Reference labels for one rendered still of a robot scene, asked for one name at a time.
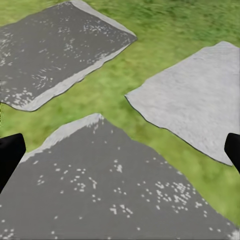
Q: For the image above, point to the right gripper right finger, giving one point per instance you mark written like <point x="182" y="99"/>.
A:
<point x="232" y="149"/>

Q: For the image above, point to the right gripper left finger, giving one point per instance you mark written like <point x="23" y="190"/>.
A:
<point x="12" y="149"/>

